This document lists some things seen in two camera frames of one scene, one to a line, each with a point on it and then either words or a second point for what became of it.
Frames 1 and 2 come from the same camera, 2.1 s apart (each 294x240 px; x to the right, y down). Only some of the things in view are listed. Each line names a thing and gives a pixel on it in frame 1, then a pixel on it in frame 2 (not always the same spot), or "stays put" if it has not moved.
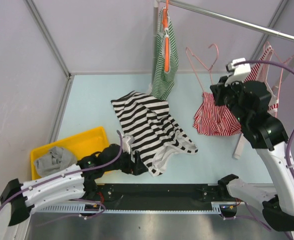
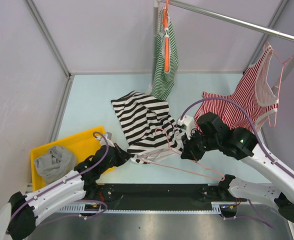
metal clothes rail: [213, 15] stays put
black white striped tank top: [152, 131] stays put
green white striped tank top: [164, 82] stays put
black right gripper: [218, 89] to [189, 150]
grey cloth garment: [58, 159] stays put
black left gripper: [136, 168] to [123, 156]
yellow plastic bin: [81, 145] stays put
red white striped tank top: [213, 119] stays put
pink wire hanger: [187, 50] to [222, 179]
